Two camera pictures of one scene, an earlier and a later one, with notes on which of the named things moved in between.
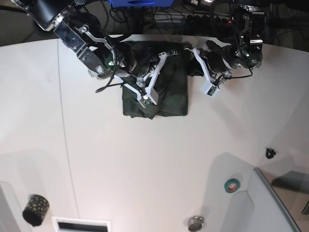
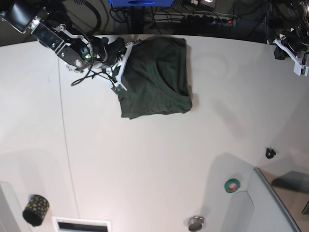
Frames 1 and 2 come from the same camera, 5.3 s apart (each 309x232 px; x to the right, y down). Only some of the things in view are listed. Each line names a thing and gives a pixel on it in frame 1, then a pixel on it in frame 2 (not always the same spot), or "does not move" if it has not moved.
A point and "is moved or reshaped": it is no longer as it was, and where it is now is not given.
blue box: x=138 y=3 does not move
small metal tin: x=195 y=223 does not move
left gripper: x=136 y=61 to x=107 y=52
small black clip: x=270 y=153 does not move
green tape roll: x=231 y=185 does not move
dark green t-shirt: x=170 y=84 is moved or reshaped
